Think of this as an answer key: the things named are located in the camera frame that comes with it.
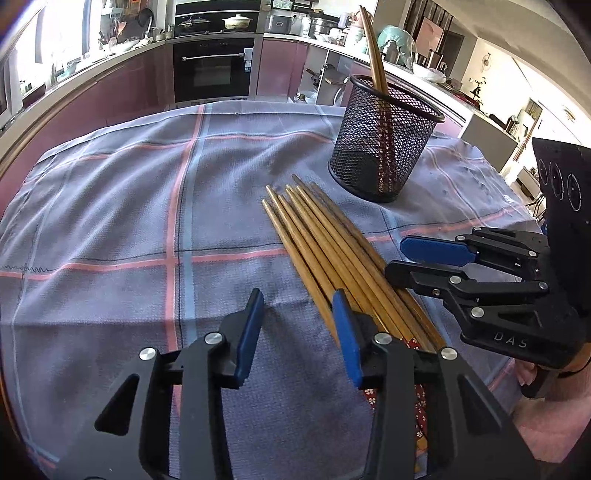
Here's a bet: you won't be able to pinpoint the black integrated stove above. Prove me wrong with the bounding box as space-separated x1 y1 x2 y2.
174 0 262 35

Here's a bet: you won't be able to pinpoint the pink kitchen cabinets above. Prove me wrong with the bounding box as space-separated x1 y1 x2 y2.
0 39 310 213

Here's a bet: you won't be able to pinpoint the black pot with glass lid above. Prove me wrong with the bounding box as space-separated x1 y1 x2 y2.
178 16 215 32

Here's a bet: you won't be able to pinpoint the plaid blue-grey tablecloth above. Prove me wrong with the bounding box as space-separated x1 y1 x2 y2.
0 102 546 480

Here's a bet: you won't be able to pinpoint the white side cabinet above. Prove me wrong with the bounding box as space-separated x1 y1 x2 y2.
461 112 519 172

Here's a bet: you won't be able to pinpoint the kitchen window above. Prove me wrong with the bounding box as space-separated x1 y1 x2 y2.
9 0 107 88

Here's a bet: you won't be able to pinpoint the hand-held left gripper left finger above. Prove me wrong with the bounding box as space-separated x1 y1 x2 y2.
55 288 266 480

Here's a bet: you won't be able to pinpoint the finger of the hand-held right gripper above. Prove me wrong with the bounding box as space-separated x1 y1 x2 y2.
401 226 552 282
385 260 551 325

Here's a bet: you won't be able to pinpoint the teal food cover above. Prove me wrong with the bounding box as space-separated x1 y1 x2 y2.
378 25 416 61

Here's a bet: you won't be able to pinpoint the bundle of wooden chopsticks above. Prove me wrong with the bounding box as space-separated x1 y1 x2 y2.
262 174 448 467

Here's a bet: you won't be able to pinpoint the stainless steel pot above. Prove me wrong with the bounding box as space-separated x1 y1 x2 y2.
308 17 338 38

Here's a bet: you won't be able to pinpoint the person's right forearm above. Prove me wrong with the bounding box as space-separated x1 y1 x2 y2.
508 360 591 464

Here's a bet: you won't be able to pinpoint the white kitchen countertop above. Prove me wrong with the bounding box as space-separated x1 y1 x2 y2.
0 28 476 153

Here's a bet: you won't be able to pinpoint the person's right hand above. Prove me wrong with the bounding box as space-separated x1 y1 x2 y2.
515 357 539 391

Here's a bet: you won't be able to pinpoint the black mesh utensil holder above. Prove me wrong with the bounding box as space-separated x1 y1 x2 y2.
328 74 446 204

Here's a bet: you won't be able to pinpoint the black built-in oven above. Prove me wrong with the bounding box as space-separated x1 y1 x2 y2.
173 38 257 103

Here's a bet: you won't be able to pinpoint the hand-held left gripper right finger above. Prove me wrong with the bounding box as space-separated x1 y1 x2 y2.
331 289 541 480

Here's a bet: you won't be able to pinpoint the single brown chopstick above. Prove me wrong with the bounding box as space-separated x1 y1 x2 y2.
364 7 400 185

